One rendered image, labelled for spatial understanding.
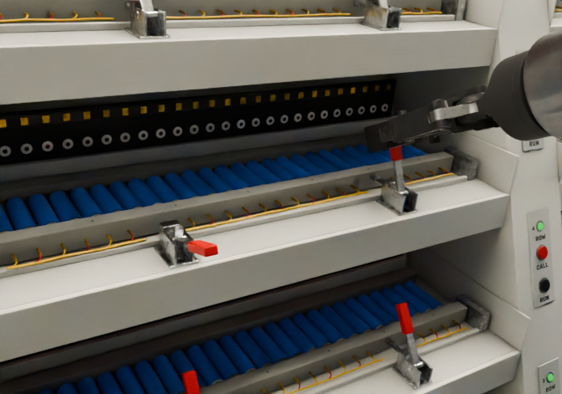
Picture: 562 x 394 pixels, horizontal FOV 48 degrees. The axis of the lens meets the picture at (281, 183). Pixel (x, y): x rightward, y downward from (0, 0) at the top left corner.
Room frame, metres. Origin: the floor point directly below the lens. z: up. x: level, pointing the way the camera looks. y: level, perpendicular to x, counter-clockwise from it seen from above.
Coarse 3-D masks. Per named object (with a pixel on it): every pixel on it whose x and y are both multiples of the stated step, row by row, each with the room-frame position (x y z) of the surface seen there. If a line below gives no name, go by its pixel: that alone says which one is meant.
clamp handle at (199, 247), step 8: (176, 232) 0.56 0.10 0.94; (176, 240) 0.55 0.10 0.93; (184, 240) 0.55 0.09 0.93; (192, 240) 0.54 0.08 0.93; (200, 240) 0.53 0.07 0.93; (192, 248) 0.52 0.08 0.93; (200, 248) 0.51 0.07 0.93; (208, 248) 0.50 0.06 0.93; (216, 248) 0.50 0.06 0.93; (208, 256) 0.50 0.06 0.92
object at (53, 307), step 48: (192, 144) 0.74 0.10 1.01; (240, 144) 0.77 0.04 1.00; (432, 144) 0.87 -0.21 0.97; (480, 144) 0.80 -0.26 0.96; (432, 192) 0.75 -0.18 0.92; (480, 192) 0.76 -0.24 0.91; (240, 240) 0.61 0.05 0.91; (288, 240) 0.61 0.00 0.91; (336, 240) 0.63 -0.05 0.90; (384, 240) 0.67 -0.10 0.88; (432, 240) 0.72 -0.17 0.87; (0, 288) 0.50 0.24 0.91; (48, 288) 0.51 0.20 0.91; (96, 288) 0.51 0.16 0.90; (144, 288) 0.53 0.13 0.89; (192, 288) 0.56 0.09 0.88; (240, 288) 0.59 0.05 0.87; (0, 336) 0.48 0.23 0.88; (48, 336) 0.50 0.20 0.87
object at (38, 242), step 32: (416, 160) 0.79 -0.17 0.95; (448, 160) 0.81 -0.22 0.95; (224, 192) 0.65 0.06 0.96; (256, 192) 0.66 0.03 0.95; (288, 192) 0.68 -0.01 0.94; (320, 192) 0.70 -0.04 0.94; (64, 224) 0.56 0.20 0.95; (96, 224) 0.57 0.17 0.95; (128, 224) 0.59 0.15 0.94; (192, 224) 0.62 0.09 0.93; (0, 256) 0.53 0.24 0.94; (32, 256) 0.54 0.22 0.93; (64, 256) 0.54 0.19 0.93
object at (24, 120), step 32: (192, 96) 0.73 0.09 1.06; (224, 96) 0.75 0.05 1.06; (256, 96) 0.77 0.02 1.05; (288, 96) 0.79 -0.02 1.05; (320, 96) 0.82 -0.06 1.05; (352, 96) 0.85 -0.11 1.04; (384, 96) 0.88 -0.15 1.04; (0, 128) 0.63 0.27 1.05; (32, 128) 0.64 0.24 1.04; (64, 128) 0.66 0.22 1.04; (96, 128) 0.68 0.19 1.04; (128, 128) 0.70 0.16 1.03; (160, 128) 0.72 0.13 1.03; (256, 128) 0.78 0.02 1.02; (288, 128) 0.81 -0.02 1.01; (0, 160) 0.64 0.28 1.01; (32, 160) 0.65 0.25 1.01
